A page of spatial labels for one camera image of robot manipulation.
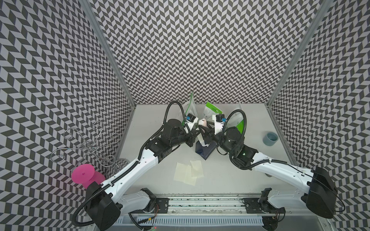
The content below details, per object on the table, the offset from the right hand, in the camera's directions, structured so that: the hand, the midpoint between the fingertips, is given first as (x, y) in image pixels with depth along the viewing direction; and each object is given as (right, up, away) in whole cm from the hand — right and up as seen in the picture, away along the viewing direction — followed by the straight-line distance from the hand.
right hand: (202, 126), depth 72 cm
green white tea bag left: (-6, +11, +21) cm, 24 cm away
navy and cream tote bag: (+2, -15, +8) cm, 17 cm away
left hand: (-2, -3, +1) cm, 4 cm away
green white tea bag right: (+21, +3, +11) cm, 24 cm away
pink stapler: (0, +2, -3) cm, 3 cm away
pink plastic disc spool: (-46, -17, -17) cm, 52 cm away
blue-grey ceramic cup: (+47, -9, +22) cm, 52 cm away
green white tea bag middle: (+6, +9, +15) cm, 18 cm away
